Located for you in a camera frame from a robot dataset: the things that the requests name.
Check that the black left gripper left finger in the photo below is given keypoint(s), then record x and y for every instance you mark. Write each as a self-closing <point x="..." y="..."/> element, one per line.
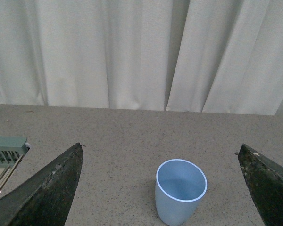
<point x="45" y="199"/>

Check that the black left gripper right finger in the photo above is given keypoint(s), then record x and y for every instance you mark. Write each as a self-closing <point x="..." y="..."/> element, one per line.
<point x="264" y="179"/>

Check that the light blue plastic cup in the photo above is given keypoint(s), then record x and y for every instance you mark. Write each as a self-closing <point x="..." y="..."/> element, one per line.
<point x="180" y="187"/>

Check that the green slatted rack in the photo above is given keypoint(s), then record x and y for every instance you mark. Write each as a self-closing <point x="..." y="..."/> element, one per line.
<point x="12" y="151"/>

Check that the white pleated curtain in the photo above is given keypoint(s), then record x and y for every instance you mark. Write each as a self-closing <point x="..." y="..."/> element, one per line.
<point x="209" y="56"/>

